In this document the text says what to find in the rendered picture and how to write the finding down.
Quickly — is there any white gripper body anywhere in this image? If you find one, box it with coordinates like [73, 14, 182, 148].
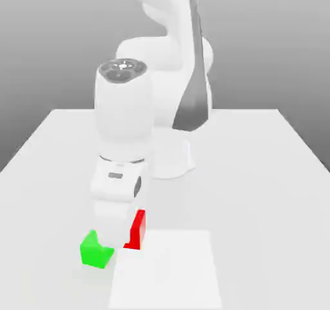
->
[93, 199, 135, 249]

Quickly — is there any small red cube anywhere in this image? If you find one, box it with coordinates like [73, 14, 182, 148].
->
[122, 208, 147, 251]

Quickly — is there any small green cube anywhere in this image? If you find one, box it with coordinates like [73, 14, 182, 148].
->
[79, 229, 115, 270]

